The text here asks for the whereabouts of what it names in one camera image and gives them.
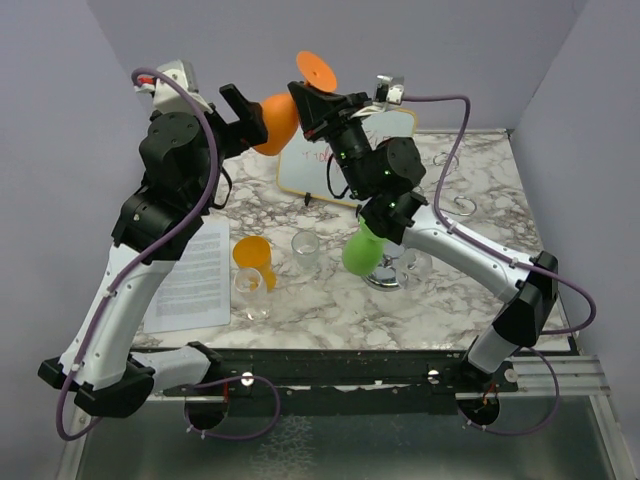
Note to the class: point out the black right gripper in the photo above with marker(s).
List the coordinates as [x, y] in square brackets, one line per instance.
[337, 112]

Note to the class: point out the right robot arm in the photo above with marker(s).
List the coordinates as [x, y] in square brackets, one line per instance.
[384, 179]

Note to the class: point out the printed paper sheet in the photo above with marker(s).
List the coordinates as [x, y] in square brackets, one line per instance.
[196, 293]

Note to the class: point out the orange wine glass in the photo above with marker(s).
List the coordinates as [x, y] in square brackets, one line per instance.
[279, 111]

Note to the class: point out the yellow-orange wine glass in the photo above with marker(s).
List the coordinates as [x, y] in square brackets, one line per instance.
[255, 252]

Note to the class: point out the yellow framed whiteboard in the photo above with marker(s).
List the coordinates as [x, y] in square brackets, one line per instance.
[302, 164]

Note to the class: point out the clear wine glass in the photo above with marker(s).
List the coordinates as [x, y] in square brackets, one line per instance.
[251, 288]
[413, 268]
[305, 248]

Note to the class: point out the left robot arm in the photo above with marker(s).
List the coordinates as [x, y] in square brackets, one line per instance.
[151, 234]

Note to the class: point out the clear wine glass back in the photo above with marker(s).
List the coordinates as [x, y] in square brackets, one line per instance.
[305, 248]

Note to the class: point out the green wine glass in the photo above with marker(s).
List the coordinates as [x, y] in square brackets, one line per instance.
[363, 252]

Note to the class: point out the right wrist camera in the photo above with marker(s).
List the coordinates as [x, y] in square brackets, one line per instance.
[388, 94]

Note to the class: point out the clear wine glass front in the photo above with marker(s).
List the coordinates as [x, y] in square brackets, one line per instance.
[251, 288]

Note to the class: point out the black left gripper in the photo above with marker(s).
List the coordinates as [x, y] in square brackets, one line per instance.
[251, 130]

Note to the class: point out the chrome wine glass rack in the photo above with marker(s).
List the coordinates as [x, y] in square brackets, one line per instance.
[384, 278]

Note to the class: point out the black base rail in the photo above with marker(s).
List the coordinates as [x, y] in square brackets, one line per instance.
[343, 382]

